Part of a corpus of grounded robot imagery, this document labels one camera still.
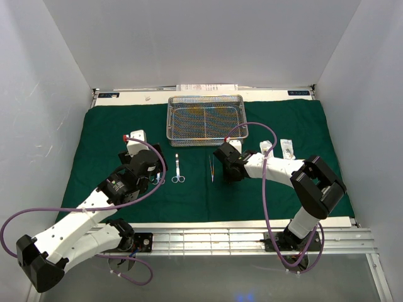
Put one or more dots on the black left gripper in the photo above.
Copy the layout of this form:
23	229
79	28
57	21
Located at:
160	166

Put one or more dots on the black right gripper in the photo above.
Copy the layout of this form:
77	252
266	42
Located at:
228	178

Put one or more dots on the silver surgical scissors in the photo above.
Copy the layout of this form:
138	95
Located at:
178	178
158	179

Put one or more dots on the silver tweezers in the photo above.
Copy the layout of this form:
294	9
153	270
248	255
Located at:
212	167

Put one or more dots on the clear pouch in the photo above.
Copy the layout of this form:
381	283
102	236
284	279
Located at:
287	149
266	146

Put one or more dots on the dark green surgical drape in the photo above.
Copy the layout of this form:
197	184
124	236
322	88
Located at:
199	199

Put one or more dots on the metal wire mesh tray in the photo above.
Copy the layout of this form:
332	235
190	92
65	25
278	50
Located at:
198	121

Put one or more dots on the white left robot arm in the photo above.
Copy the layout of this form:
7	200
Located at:
47	256

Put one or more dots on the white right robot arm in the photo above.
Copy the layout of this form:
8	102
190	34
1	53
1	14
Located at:
317	187

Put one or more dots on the blue label left corner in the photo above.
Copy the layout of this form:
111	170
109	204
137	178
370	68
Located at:
108	95

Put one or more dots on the blue label corner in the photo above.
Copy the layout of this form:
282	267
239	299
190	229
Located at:
298	93
108	95

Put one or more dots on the white paper sheet at back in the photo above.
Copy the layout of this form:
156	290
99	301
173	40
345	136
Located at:
207	87

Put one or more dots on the blue label right corner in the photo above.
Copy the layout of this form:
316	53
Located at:
298	93

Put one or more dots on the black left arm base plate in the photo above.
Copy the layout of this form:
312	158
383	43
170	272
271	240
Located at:
142	242

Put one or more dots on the aluminium front frame rail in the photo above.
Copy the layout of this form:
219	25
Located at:
237	241

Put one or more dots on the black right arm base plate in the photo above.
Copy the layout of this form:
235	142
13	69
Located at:
288	242

